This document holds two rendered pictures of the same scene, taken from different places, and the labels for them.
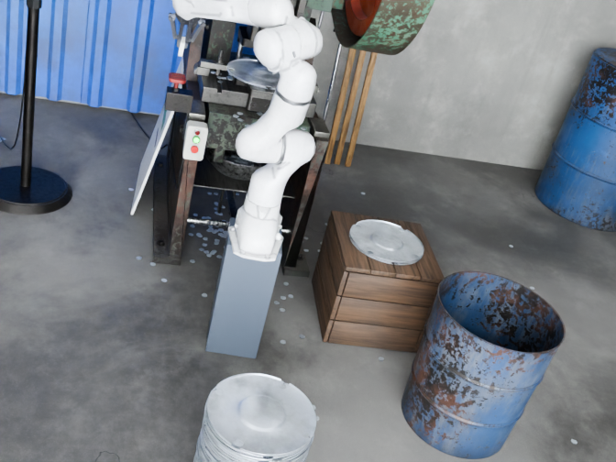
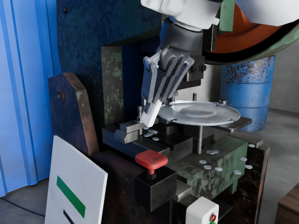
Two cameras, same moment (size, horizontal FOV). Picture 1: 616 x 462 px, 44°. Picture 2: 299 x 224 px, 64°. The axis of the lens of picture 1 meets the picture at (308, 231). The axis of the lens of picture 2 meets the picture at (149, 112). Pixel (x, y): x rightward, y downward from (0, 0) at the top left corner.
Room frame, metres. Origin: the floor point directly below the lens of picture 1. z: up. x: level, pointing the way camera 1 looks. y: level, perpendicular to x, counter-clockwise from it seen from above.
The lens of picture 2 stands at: (2.13, 0.84, 1.02)
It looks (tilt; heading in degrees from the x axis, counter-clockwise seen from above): 16 degrees down; 333
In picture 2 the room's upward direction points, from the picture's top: straight up
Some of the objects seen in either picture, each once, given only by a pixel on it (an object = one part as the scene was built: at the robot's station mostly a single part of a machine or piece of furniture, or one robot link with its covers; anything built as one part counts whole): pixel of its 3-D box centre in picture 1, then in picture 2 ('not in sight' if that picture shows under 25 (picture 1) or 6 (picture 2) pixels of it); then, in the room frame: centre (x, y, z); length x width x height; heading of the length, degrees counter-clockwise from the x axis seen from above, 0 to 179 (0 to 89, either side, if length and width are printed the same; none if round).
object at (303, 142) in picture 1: (282, 165); not in sight; (2.19, 0.13, 0.71); 0.18 x 0.11 x 0.25; 118
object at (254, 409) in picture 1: (261, 412); not in sight; (1.48, -0.01, 0.35); 0.29 x 0.29 x 0.01
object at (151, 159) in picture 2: (176, 85); (151, 170); (2.59, 0.60, 0.72); 0.07 x 0.06 x 0.08; 17
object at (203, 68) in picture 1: (217, 61); (138, 121); (2.86, 0.51, 0.76); 0.17 x 0.06 x 0.10; 107
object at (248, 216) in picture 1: (259, 223); not in sight; (2.13, 0.16, 0.52); 0.22 x 0.19 x 0.14; 9
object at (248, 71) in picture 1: (264, 73); (197, 111); (2.79, 0.32, 0.78); 0.29 x 0.29 x 0.01
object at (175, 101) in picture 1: (177, 113); (155, 203); (2.60, 0.58, 0.62); 0.10 x 0.06 x 0.20; 107
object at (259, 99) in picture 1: (262, 94); (207, 132); (2.74, 0.30, 0.72); 0.25 x 0.14 x 0.14; 17
